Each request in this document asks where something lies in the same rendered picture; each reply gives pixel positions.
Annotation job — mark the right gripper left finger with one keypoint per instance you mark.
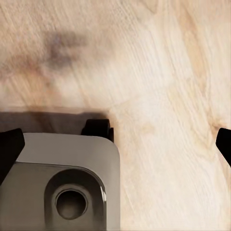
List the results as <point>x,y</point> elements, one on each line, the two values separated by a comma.
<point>12,143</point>

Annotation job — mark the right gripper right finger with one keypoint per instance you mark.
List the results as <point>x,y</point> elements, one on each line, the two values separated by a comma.
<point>223,143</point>

